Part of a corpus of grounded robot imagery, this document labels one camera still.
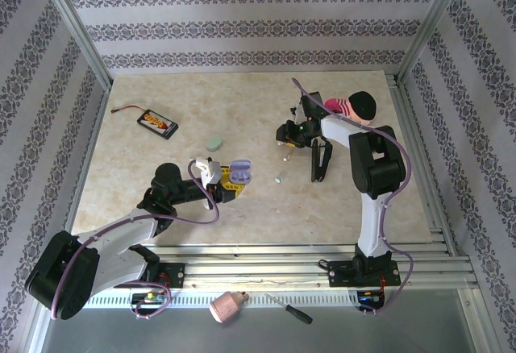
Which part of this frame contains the purple earbud case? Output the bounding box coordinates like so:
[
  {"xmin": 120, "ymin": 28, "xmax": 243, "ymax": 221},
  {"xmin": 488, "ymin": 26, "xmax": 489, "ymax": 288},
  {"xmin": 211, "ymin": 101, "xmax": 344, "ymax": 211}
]
[{"xmin": 228, "ymin": 160, "xmax": 253, "ymax": 186}]

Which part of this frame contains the black folding stand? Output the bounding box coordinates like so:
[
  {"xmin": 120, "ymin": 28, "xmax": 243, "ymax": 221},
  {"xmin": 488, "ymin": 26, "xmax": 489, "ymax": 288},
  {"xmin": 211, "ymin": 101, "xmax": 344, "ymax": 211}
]
[{"xmin": 310, "ymin": 137, "xmax": 334, "ymax": 184}]

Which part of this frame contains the pink plush doll black hat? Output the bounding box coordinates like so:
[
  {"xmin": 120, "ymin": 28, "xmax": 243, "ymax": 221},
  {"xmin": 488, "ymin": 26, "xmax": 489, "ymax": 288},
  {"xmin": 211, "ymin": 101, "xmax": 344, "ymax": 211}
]
[{"xmin": 324, "ymin": 90, "xmax": 378, "ymax": 127}]

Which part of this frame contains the small electronics board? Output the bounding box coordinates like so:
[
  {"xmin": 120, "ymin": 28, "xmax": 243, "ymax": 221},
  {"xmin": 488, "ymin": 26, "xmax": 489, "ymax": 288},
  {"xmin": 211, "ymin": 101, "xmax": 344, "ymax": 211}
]
[
  {"xmin": 356, "ymin": 289, "xmax": 385, "ymax": 306},
  {"xmin": 131, "ymin": 290, "xmax": 167, "ymax": 306}
]

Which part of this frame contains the pink cylindrical bottle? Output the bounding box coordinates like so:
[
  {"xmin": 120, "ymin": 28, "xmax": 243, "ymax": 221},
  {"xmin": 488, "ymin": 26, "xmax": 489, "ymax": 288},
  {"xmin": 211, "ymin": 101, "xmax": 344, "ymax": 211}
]
[{"xmin": 209, "ymin": 290, "xmax": 251, "ymax": 324}]

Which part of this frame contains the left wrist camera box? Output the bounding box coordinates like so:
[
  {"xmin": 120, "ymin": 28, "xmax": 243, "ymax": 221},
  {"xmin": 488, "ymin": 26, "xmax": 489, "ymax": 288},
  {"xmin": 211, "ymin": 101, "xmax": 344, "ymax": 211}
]
[{"xmin": 194, "ymin": 157, "xmax": 223, "ymax": 187}]

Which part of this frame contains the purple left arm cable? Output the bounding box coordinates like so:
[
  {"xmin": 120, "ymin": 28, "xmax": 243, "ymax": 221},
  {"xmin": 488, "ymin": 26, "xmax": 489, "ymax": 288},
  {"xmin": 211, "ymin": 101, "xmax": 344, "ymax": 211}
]
[{"xmin": 50, "ymin": 159, "xmax": 221, "ymax": 322}]

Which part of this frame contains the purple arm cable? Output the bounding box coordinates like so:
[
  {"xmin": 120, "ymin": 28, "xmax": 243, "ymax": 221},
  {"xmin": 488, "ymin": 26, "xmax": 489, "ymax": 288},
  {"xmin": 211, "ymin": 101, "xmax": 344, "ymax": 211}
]
[
  {"xmin": 290, "ymin": 77, "xmax": 414, "ymax": 317},
  {"xmin": 50, "ymin": 159, "xmax": 221, "ymax": 322}
]

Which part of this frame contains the black battery pack with wires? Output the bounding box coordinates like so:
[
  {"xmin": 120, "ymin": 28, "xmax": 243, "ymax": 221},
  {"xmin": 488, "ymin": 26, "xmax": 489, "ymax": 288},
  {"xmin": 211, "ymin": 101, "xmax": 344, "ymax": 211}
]
[{"xmin": 136, "ymin": 110, "xmax": 180, "ymax": 140}]

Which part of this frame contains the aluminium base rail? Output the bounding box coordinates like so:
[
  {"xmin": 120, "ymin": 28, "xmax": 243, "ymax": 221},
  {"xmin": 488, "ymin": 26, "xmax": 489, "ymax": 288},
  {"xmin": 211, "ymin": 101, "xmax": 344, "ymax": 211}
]
[{"xmin": 92, "ymin": 242, "xmax": 483, "ymax": 292}]

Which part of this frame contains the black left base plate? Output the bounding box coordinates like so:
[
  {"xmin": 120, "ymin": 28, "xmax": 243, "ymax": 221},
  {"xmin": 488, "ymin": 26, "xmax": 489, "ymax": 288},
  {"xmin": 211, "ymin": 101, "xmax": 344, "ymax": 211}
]
[{"xmin": 155, "ymin": 262, "xmax": 187, "ymax": 289}]

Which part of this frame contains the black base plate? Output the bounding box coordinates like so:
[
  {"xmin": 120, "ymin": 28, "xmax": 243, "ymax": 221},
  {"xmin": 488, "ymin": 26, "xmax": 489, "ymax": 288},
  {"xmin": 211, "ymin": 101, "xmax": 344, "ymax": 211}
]
[
  {"xmin": 155, "ymin": 262, "xmax": 187, "ymax": 289},
  {"xmin": 327, "ymin": 260, "xmax": 401, "ymax": 289}
]

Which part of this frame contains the red black power wire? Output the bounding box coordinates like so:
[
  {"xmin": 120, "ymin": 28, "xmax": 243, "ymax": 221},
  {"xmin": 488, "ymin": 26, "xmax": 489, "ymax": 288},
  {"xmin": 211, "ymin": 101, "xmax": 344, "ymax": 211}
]
[{"xmin": 110, "ymin": 104, "xmax": 148, "ymax": 114}]

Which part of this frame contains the aluminium side rail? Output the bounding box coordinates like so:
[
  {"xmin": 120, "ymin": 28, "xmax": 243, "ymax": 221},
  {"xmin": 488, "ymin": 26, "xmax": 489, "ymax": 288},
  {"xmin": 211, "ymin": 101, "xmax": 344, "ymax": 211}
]
[{"xmin": 385, "ymin": 73, "xmax": 459, "ymax": 255}]

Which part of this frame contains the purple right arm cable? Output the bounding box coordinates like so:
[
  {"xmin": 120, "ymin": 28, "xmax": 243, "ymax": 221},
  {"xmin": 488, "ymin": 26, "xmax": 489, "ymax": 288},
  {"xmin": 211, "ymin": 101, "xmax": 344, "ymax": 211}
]
[{"xmin": 290, "ymin": 77, "xmax": 414, "ymax": 317}]

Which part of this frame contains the white slotted cable duct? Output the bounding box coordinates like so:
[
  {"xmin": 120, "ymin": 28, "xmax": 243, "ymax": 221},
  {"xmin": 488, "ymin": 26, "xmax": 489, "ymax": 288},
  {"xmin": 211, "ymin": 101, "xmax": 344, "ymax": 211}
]
[{"xmin": 86, "ymin": 291, "xmax": 360, "ymax": 308}]

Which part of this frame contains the black handled screwdriver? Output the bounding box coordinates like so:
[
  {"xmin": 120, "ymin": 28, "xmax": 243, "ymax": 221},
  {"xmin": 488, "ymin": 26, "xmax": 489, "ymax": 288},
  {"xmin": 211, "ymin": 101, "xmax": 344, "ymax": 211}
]
[{"xmin": 264, "ymin": 293, "xmax": 314, "ymax": 325}]

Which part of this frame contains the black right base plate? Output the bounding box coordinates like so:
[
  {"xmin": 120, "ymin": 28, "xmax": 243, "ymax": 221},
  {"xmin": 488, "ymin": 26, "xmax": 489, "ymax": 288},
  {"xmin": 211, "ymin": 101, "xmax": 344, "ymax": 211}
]
[{"xmin": 327, "ymin": 260, "xmax": 401, "ymax": 289}]

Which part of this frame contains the aluminium frame post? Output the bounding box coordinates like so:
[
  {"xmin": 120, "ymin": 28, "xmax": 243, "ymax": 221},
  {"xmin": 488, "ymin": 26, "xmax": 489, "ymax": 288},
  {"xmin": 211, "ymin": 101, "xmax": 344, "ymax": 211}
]
[
  {"xmin": 397, "ymin": 0, "xmax": 472, "ymax": 84},
  {"xmin": 34, "ymin": 0, "xmax": 113, "ymax": 88}
]

